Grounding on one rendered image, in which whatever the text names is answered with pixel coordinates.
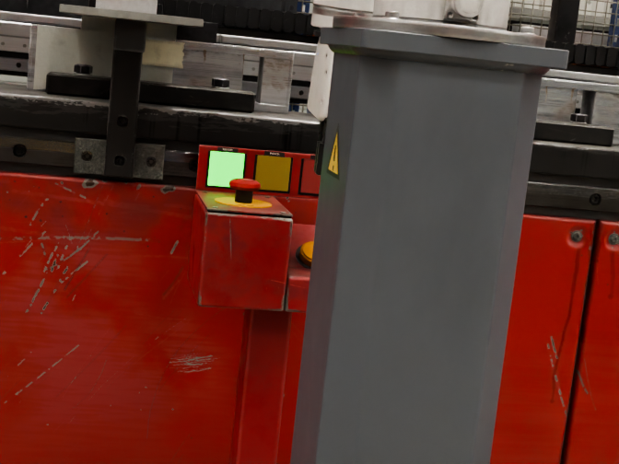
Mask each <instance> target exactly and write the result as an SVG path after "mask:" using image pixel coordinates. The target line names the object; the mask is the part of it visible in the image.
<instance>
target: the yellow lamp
mask: <svg viewBox="0 0 619 464"><path fill-rule="evenodd" d="M290 164H291V158H290V157H269V156H259V155H258V156H257V165H256V175H255V180H257V181H258V182H259V183H261V188H260V190H269V191H288V182H289V172H290Z"/></svg>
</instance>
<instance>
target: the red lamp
mask: <svg viewBox="0 0 619 464"><path fill-rule="evenodd" d="M314 164H315V160H312V159H304V161H303V170H302V179H301V188H300V192H304V193H315V194H319V191H320V182H321V176H319V175H317V174H316V173H315V172H314Z"/></svg>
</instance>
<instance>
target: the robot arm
mask: <svg viewBox="0 0 619 464"><path fill-rule="evenodd" d="M509 7H510V0H314V1H313V9H312V17H311V25H312V26H315V27H319V29H315V30H314V33H313V35H316V36H320V37H319V41H318V45H317V50H316V54H315V59H314V65H313V70H312V76H311V82H310V88H309V98H308V109H309V111H310V112H311V113H312V114H313V115H314V116H315V117H316V118H317V119H318V120H319V121H320V127H319V141H317V148H316V156H315V164H314V172H315V173H316V174H317V175H319V176H320V175H321V165H322V157H323V148H324V139H325V131H326V122H327V113H328V105H329V96H330V87H331V79H332V70H333V52H332V51H331V50H330V48H329V47H328V45H327V44H320V39H321V28H322V27H334V28H367V29H384V30H392V31H400V32H409V33H417V34H426V35H434V36H442V37H451V38H459V39H467V40H477V41H492V42H501V43H509V44H518V45H526V46H534V47H543V48H545V43H546V38H545V37H543V36H538V35H535V34H534V28H533V27H521V28H520V32H512V31H507V27H508V14H509Z"/></svg>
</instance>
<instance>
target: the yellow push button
mask: <svg viewBox="0 0 619 464"><path fill-rule="evenodd" d="M313 243H314V241H309V242H306V243H305V244H303V245H302V247H301V249H300V253H299V257H300V259H301V260H302V261H303V262H304V263H305V264H306V265H308V266H310V267H311V261H312V252H313Z"/></svg>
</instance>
